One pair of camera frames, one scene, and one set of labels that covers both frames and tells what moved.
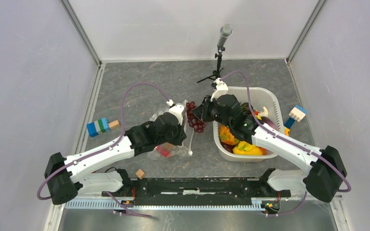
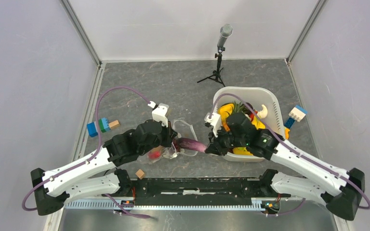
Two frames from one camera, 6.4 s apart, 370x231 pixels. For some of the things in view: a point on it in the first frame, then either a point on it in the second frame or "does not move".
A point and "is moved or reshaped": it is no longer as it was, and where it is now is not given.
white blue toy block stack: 297,113 does not move
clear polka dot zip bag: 170,149 is moved or reshaped
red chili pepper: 165,152 -> 154,154
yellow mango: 246,148 does not move
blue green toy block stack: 101,124 does not move
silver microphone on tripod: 226,31 does not move
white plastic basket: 260,97 does not move
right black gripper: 202,111 -> 215,146
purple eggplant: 269,121 -> 179,143
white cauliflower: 264,113 does not move
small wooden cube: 139,173 does not move
